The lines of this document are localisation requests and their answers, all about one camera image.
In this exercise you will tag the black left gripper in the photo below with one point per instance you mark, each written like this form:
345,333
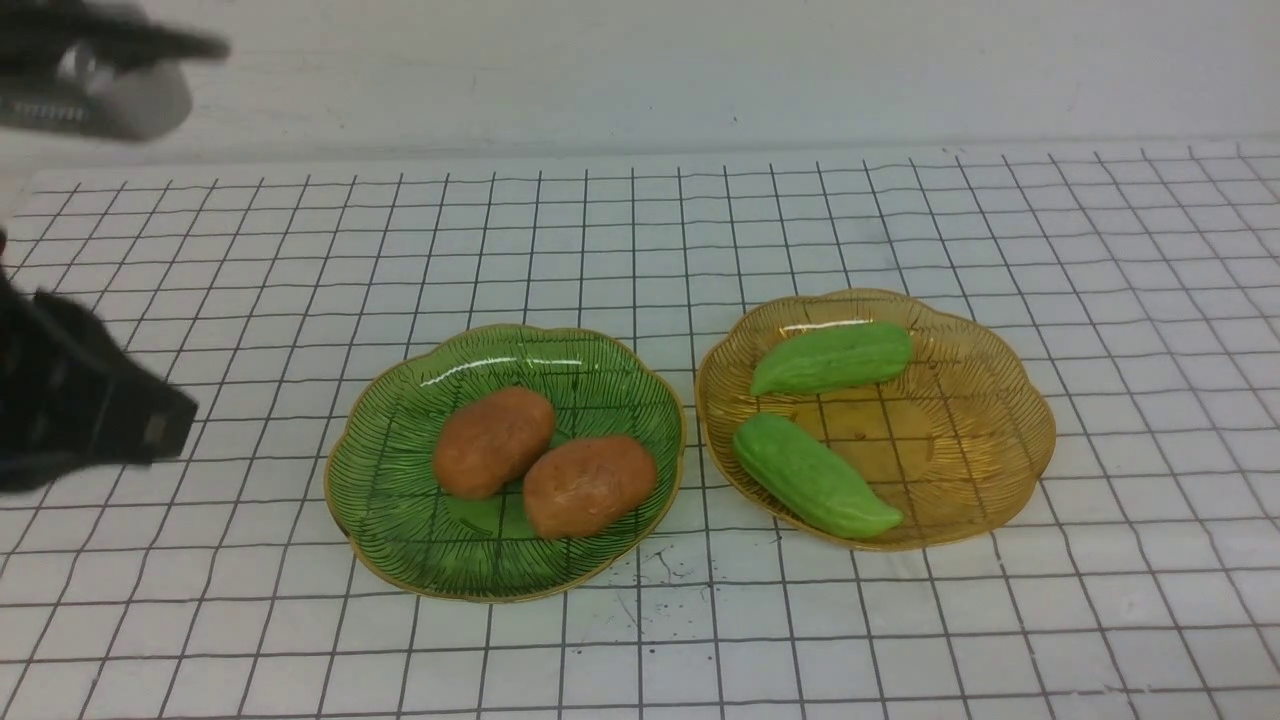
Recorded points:
70,393

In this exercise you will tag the brown potato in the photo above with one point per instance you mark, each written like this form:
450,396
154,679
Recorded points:
486,444
580,488

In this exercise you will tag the green cucumber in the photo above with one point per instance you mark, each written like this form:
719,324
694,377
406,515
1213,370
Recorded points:
808,478
831,357

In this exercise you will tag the amber glass plate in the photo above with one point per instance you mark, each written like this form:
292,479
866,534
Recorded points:
957,443

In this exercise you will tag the green glass plate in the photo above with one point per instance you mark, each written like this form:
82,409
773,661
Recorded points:
381,490

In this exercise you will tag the white grid table mat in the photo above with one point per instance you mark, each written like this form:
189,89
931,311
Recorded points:
1139,284

